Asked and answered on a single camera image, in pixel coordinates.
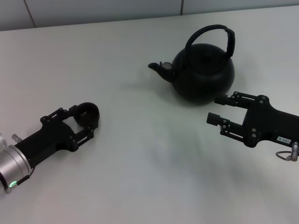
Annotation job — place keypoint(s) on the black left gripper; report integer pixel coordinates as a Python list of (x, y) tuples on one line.
[(46, 140)]

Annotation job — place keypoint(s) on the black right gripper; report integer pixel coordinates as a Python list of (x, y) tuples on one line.
[(268, 123)]

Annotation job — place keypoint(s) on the small dark teacup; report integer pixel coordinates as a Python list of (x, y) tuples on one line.
[(88, 115)]

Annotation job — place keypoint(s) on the black round teapot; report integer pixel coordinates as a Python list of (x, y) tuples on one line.
[(203, 77)]

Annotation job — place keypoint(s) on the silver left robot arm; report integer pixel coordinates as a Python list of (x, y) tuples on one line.
[(11, 163)]

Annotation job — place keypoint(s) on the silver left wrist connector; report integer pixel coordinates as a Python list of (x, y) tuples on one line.
[(16, 137)]

